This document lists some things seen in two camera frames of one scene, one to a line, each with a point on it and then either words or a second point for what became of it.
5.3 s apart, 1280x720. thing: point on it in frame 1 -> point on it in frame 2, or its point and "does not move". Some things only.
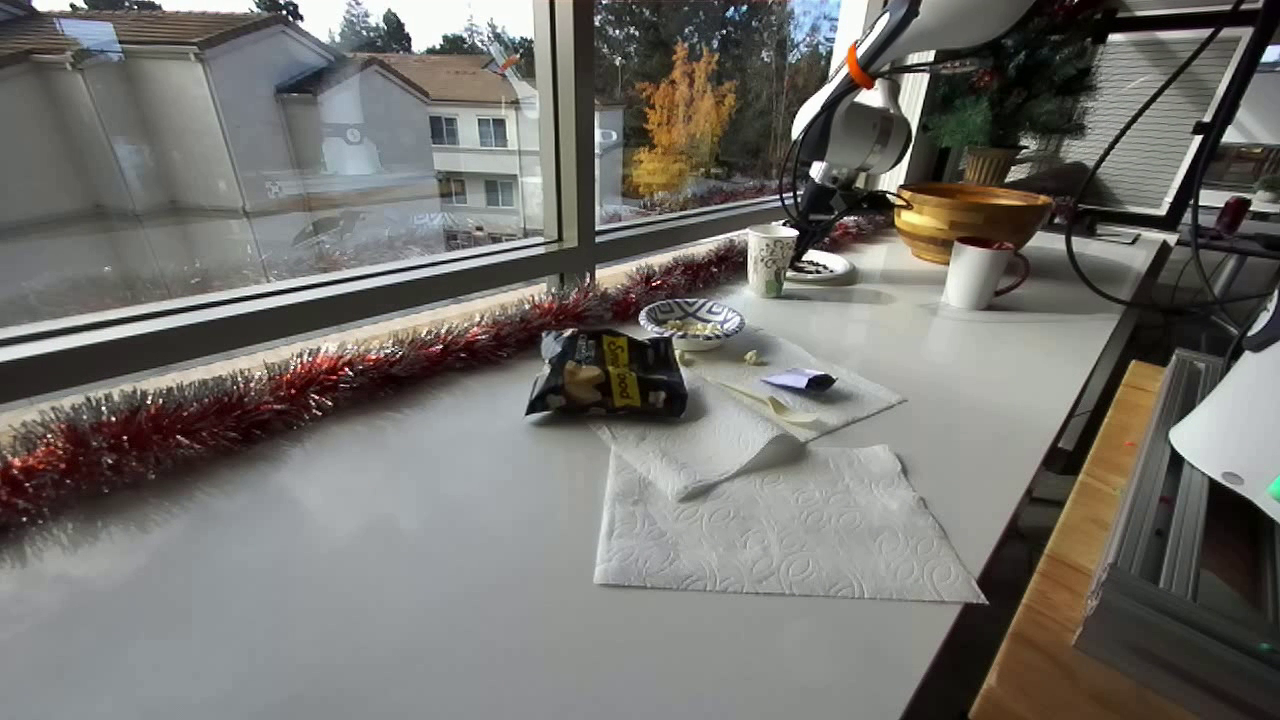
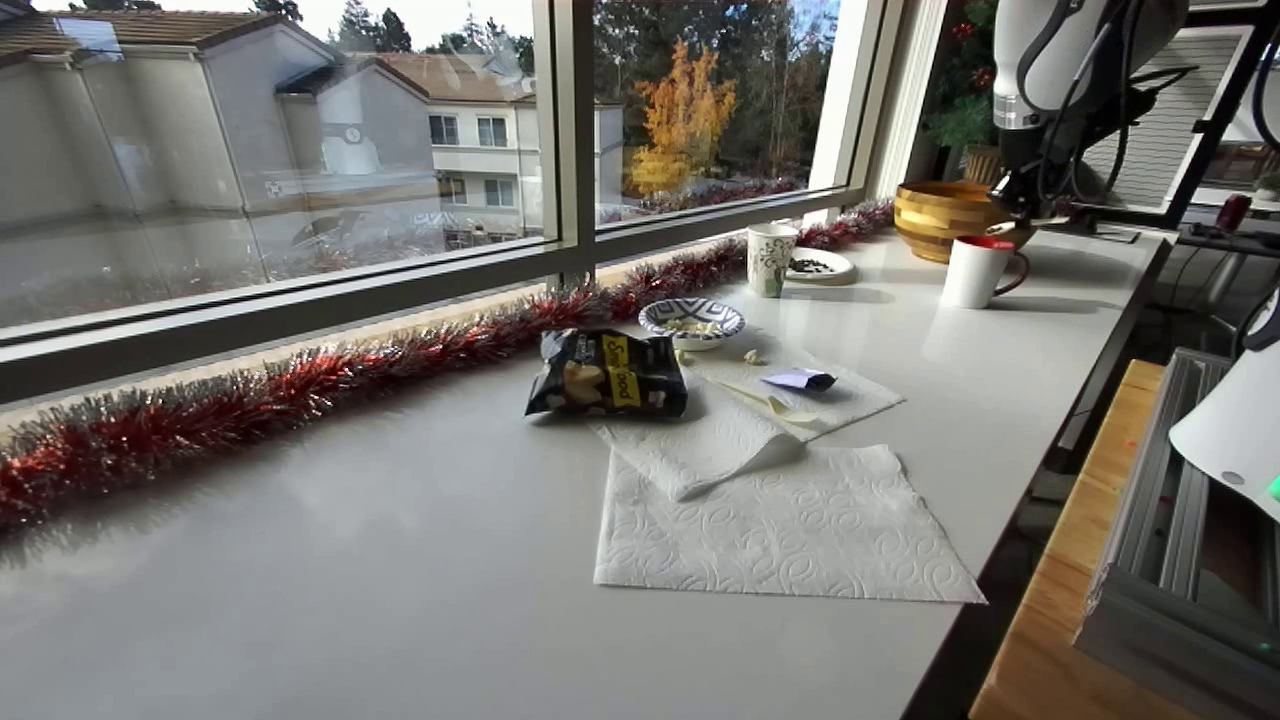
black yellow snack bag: x=609 y=370 does not move
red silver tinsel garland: x=83 y=437 does not move
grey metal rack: x=1191 y=605 does not move
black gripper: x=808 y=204 -> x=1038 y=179
